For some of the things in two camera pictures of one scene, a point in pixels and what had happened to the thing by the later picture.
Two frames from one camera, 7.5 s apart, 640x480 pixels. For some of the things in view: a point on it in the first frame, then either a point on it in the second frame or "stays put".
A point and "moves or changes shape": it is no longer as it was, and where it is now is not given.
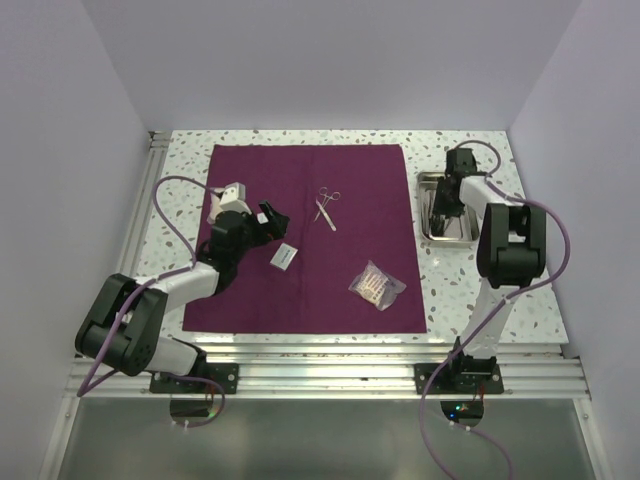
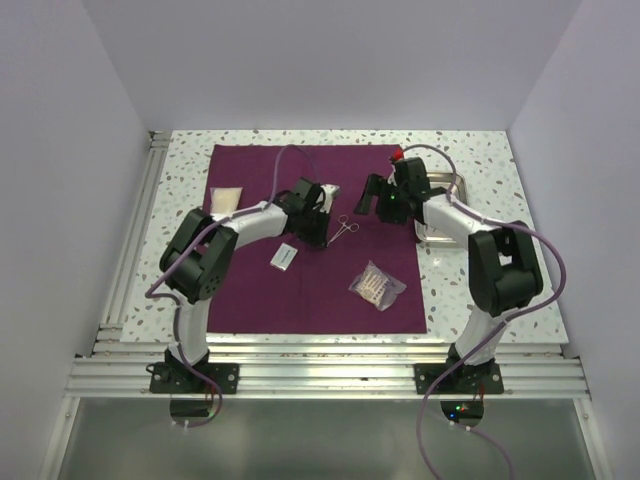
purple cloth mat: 348,261 stays put
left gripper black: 273,230 -> 319,239
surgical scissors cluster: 334,196 moves or changes shape
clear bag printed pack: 376,286 stays put
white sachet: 284,256 stays put
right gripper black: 441,209 -> 373,187
